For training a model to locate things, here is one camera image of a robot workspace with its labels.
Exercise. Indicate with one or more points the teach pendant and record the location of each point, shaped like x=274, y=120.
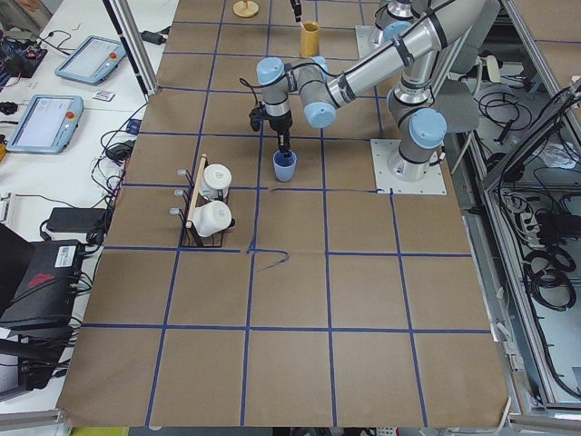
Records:
x=48, y=124
x=92, y=61

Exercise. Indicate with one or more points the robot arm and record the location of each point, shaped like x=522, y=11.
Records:
x=394, y=11
x=411, y=54

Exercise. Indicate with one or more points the light blue plastic cup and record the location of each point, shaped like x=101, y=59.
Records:
x=284, y=165

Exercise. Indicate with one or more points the bamboo cylinder holder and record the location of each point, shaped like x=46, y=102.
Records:
x=310, y=39

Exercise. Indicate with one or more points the teach pendant lower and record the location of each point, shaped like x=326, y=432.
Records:
x=48, y=124

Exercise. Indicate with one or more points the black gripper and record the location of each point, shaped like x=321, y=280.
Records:
x=280, y=124

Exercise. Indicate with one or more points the black wire mug rack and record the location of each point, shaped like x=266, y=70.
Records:
x=192, y=198

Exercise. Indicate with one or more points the aluminium frame post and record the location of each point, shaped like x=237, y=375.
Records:
x=124, y=25

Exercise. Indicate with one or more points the black computer box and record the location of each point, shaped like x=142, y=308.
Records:
x=37, y=281

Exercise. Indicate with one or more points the black power brick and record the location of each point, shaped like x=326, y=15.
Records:
x=76, y=220

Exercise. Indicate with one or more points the white mug outer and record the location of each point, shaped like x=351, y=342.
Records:
x=212, y=218

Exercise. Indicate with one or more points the teach pendant upper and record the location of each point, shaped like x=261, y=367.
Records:
x=92, y=61

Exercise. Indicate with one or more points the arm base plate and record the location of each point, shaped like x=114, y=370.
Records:
x=393, y=174
x=368, y=39

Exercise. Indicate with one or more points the wooden mug tree stand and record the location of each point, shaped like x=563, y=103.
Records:
x=245, y=8

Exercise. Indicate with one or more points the white mug with face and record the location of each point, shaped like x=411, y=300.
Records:
x=216, y=181

